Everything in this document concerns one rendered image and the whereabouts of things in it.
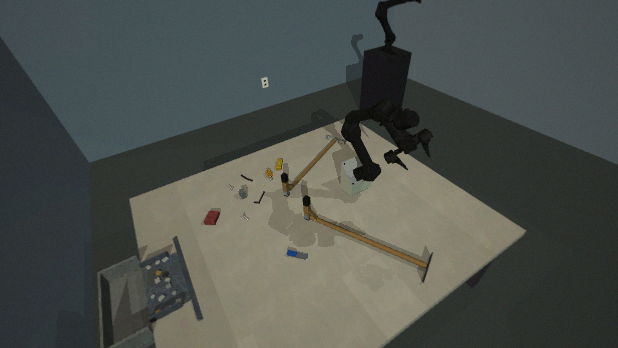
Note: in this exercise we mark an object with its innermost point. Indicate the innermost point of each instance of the red rectangular block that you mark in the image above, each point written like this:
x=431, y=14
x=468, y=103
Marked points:
x=211, y=218

